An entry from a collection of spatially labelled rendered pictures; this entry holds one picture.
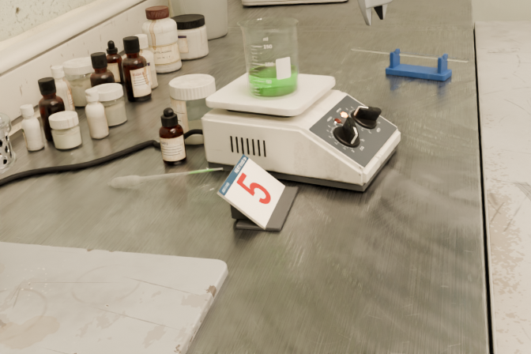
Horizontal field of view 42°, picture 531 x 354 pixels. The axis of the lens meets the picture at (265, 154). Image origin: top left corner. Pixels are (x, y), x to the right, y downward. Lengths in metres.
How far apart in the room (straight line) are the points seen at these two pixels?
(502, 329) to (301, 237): 0.21
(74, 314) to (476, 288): 0.33
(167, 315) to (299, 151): 0.26
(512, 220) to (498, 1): 1.62
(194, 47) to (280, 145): 0.56
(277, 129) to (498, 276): 0.28
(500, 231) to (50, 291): 0.41
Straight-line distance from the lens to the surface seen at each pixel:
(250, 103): 0.77
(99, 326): 0.57
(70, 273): 0.65
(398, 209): 0.71
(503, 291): 0.60
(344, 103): 0.82
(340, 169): 0.74
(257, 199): 0.71
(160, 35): 1.21
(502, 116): 0.96
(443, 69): 1.10
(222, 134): 0.79
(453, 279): 0.61
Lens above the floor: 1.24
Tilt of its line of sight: 24 degrees down
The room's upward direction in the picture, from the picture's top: 5 degrees counter-clockwise
